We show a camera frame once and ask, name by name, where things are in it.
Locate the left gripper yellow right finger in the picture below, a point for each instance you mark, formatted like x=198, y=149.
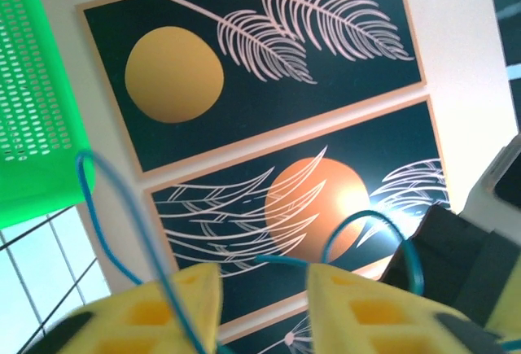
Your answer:
x=366, y=329

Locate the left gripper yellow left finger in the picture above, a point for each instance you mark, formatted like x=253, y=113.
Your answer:
x=122, y=329

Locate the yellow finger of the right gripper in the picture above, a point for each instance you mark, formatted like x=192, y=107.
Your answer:
x=509, y=301

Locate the bright green plastic basket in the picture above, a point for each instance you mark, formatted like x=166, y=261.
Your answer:
x=32, y=85

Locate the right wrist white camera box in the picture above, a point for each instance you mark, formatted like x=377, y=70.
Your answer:
x=480, y=195

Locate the wall panel curved leaf outlines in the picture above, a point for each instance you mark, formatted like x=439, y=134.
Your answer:
x=244, y=175

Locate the wall panel yellow circle feathers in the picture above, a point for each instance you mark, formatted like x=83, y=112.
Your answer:
x=285, y=106

